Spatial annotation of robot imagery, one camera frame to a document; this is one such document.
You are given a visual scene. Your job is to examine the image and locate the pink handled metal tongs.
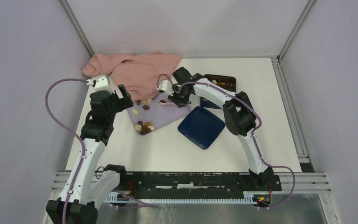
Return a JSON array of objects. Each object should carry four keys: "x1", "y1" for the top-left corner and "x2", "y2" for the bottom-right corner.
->
[{"x1": 159, "y1": 99, "x2": 176, "y2": 106}]

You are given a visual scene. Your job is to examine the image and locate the lilac plastic tray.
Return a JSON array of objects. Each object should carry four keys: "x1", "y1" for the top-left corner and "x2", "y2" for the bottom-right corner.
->
[{"x1": 127, "y1": 92, "x2": 191, "y2": 135}]

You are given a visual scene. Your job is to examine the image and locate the dark blue box lid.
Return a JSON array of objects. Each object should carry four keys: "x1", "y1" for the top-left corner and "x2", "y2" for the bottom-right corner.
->
[{"x1": 178, "y1": 106, "x2": 225, "y2": 150}]

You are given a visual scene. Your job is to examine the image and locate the dark blue chocolate box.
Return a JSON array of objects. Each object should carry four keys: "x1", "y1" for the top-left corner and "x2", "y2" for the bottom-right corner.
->
[{"x1": 200, "y1": 74, "x2": 237, "y2": 109}]

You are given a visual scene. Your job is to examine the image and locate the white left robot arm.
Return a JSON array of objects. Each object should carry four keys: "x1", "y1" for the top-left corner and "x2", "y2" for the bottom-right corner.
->
[{"x1": 46, "y1": 84, "x2": 133, "y2": 224}]

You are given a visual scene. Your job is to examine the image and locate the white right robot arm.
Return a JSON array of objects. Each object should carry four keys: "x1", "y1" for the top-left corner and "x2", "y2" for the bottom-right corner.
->
[{"x1": 158, "y1": 67, "x2": 274, "y2": 190}]

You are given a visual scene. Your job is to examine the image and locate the white heart chocolate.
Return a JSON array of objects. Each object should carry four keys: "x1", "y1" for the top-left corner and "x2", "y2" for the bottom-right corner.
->
[{"x1": 135, "y1": 124, "x2": 142, "y2": 131}]

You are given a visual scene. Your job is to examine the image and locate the pink cloth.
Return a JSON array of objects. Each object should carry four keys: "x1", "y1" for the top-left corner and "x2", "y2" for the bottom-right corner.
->
[{"x1": 82, "y1": 51, "x2": 182, "y2": 101}]

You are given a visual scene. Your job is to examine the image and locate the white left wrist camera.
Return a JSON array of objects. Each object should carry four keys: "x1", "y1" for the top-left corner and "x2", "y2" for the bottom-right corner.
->
[{"x1": 86, "y1": 75, "x2": 115, "y2": 93}]

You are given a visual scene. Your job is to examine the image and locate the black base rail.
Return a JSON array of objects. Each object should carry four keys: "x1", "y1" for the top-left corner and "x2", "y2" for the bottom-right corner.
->
[{"x1": 115, "y1": 172, "x2": 282, "y2": 200}]

